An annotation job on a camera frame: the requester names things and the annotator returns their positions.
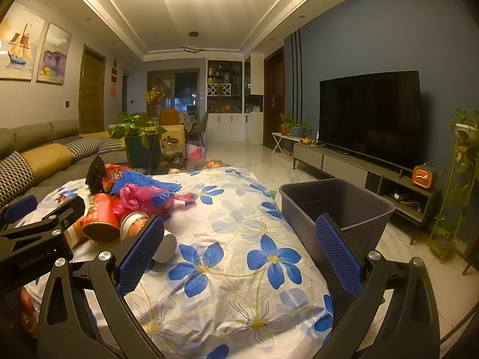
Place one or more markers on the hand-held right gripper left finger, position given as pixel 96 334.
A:
pixel 140 254

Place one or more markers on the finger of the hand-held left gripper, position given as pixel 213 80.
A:
pixel 18 207
pixel 56 213

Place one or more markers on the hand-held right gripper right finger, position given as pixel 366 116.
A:
pixel 338 258

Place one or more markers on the plain white cup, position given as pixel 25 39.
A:
pixel 166 246

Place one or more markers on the orange printed carton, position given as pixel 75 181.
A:
pixel 76 233

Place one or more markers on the red paper cup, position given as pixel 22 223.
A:
pixel 101 217

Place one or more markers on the pink plastic bag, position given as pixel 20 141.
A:
pixel 149 204

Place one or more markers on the black plastic bag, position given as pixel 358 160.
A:
pixel 95 174

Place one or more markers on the grey plastic bin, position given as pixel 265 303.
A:
pixel 336 202

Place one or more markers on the blue foam net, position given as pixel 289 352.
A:
pixel 149 187

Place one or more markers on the red snack wrapper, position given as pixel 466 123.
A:
pixel 114 174

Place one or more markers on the person's left hand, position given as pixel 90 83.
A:
pixel 28 314

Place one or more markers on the houndstooth cushion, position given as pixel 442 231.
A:
pixel 15 175

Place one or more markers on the mustard cushion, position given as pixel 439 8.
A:
pixel 46 160

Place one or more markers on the diamond patterned cushion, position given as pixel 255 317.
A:
pixel 84 149
pixel 112 146

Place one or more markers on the grey sofa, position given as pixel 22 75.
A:
pixel 45 134

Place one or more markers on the blue floral blanket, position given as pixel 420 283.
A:
pixel 224 232

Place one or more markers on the grey television cabinet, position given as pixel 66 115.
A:
pixel 344 164

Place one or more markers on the dark coffee table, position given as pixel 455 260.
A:
pixel 194 167

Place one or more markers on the pothos in dark green planter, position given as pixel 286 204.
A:
pixel 142 149

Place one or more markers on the black remote control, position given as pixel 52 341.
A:
pixel 342 152

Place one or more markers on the glass jar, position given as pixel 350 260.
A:
pixel 172 146

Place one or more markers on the pink shopping bag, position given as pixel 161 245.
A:
pixel 196 153

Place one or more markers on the orange figurine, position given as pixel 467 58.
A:
pixel 214 164

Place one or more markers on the orange retro clock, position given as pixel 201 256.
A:
pixel 423 176

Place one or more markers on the tall plant on stand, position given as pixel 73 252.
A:
pixel 449 213

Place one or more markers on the yellow armchair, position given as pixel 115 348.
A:
pixel 174 134

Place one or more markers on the light wooden door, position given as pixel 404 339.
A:
pixel 91 89

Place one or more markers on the white side table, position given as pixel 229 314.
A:
pixel 284 137

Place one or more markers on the plant in blue pot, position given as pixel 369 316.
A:
pixel 298 131

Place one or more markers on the plant in orange pot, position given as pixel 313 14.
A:
pixel 286 129

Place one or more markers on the orange dining chair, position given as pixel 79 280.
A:
pixel 169 116

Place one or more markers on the black television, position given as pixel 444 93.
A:
pixel 370 119

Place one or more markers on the grey dining chair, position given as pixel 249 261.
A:
pixel 200 125

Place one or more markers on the yellow flower bouquet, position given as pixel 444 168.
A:
pixel 154 97

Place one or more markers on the purple abstract painting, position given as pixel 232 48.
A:
pixel 54 54

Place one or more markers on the sailing ship painting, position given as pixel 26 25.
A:
pixel 20 45

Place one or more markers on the glass sliding door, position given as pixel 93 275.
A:
pixel 183 89

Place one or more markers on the dark wooden door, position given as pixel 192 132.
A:
pixel 275 97

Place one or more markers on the trailing pothos in white pot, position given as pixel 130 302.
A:
pixel 464 131

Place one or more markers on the white display cabinet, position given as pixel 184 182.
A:
pixel 232 101

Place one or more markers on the red wall decoration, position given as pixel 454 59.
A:
pixel 115 78

